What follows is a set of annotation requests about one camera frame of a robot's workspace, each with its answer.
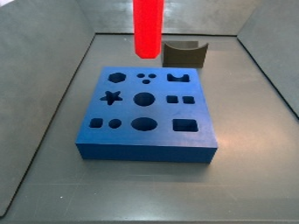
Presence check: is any red hexagon peg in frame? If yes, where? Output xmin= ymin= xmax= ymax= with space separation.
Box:
xmin=133 ymin=0 xmax=164 ymax=59

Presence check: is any blue shape sorting block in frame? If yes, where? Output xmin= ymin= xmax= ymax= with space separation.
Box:
xmin=76 ymin=66 xmax=217 ymax=163

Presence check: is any dark olive curved block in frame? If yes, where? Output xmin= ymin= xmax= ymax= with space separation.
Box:
xmin=162 ymin=41 xmax=209 ymax=68

